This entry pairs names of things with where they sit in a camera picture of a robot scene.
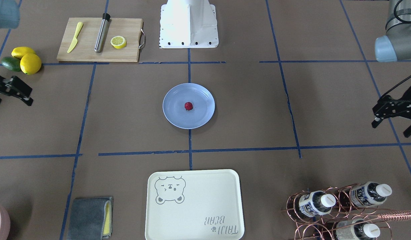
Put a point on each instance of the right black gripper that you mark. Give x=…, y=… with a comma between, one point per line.
x=11, y=86

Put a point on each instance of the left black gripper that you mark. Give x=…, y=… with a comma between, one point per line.
x=394, y=107

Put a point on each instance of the blue round plate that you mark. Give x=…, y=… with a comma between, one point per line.
x=203, y=106

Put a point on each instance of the red strawberry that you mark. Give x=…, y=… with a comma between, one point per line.
x=188, y=106

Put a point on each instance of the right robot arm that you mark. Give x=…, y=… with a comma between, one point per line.
x=9, y=17

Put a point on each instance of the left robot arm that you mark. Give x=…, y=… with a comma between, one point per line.
x=394, y=46

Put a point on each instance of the green lime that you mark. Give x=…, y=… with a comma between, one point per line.
x=11, y=63

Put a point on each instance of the whole yellow lemon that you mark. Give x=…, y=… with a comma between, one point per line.
x=30, y=63

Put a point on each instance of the tea bottle white cap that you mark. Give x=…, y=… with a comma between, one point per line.
x=313, y=204

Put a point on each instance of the yellow plastic knife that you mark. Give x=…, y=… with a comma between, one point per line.
x=75, y=37

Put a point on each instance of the steel cylinder tool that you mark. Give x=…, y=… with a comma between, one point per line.
x=101, y=35

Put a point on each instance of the lemon half slice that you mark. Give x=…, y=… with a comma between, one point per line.
x=118, y=42

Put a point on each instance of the grey folded cloth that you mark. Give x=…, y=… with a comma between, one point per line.
x=91, y=218

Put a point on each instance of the cream bear tray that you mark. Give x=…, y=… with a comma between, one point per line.
x=194, y=205

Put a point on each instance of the copper wire bottle rack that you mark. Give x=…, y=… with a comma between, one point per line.
x=321, y=227

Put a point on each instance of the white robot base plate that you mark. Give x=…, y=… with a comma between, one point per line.
x=188, y=24

